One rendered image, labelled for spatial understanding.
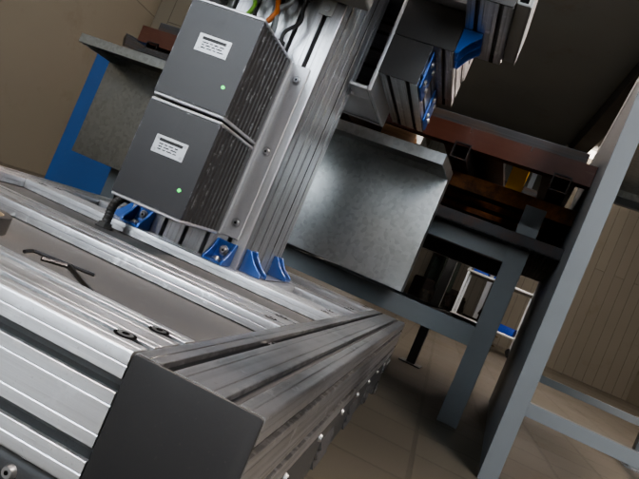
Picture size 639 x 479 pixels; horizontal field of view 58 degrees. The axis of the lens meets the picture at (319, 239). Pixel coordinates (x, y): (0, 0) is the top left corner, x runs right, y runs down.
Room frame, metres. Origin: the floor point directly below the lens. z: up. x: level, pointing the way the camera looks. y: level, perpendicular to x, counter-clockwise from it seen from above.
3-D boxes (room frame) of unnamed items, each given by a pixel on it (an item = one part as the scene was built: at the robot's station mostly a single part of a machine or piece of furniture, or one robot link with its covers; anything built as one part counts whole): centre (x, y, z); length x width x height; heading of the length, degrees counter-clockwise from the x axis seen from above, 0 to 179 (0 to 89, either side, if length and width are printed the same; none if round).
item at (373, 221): (1.87, 0.33, 0.47); 1.30 x 0.04 x 0.35; 71
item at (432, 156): (1.80, 0.36, 0.66); 1.30 x 0.20 x 0.03; 71
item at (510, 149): (1.85, 0.13, 0.80); 1.62 x 0.04 x 0.06; 71
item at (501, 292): (1.67, -0.55, 0.34); 0.06 x 0.06 x 0.68; 71
